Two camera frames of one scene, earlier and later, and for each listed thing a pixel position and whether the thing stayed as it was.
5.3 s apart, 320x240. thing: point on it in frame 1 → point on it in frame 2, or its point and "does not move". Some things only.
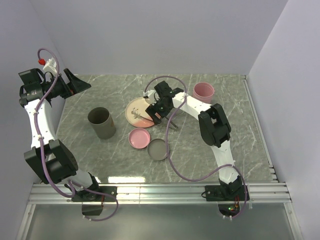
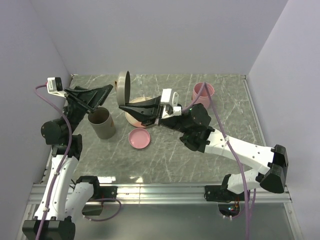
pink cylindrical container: [204, 91] does not move
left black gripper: [77, 85] → [89, 97]
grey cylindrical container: [101, 119] does not move
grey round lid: [157, 149] → [123, 87]
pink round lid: [139, 138] does not move
